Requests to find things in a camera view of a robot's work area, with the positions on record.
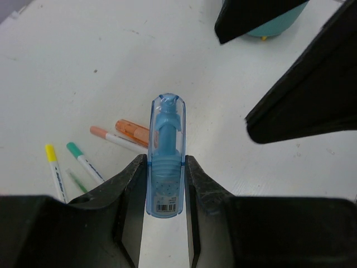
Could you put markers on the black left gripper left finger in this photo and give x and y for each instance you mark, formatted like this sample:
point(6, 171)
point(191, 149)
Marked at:
point(102, 228)

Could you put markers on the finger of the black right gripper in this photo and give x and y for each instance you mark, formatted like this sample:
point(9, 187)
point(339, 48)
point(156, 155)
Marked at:
point(237, 18)
point(317, 94)

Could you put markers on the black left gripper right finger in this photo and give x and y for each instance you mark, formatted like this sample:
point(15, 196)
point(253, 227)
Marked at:
point(225, 230)

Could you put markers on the pink cap white marker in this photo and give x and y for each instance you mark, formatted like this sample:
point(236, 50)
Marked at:
point(130, 145)

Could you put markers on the teal round organizer container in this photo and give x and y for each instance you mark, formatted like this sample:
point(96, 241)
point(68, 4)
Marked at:
point(279, 24)

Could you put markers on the thin green pen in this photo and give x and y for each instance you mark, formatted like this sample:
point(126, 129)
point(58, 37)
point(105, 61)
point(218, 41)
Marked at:
point(76, 180)

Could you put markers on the teal cap white marker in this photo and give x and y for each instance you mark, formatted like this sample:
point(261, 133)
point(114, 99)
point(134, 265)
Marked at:
point(85, 163)

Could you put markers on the yellow cap white marker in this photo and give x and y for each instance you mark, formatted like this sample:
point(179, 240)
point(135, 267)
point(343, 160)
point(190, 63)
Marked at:
point(56, 174)

